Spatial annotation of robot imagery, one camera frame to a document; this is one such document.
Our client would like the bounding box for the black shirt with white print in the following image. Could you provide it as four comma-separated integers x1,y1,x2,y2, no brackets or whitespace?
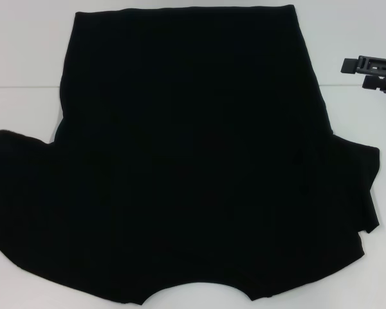
0,5,381,309

